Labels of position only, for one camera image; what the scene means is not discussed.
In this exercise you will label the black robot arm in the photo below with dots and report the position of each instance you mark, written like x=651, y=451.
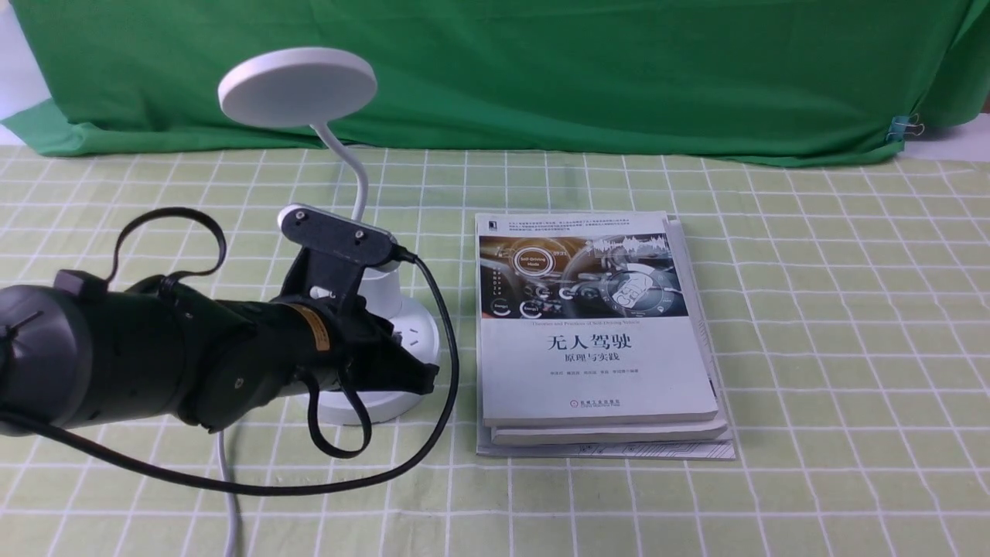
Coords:
x=75, y=356

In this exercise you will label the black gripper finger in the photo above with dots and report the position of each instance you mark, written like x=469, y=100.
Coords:
x=406, y=373

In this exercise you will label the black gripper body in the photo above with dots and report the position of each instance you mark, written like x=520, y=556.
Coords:
x=353, y=352

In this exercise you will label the green backdrop cloth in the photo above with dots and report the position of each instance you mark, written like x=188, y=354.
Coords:
x=792, y=84

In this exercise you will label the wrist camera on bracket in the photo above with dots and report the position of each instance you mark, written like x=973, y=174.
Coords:
x=334, y=254

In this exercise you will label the teal binder clip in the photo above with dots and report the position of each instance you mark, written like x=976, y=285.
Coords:
x=904, y=127

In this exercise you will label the green checkered tablecloth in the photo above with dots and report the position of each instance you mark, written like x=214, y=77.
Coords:
x=848, y=309

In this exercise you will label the white desk lamp with sockets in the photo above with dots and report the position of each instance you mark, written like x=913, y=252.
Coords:
x=313, y=86

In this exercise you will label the top book self-driving cover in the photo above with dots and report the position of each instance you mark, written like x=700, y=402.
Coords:
x=588, y=363

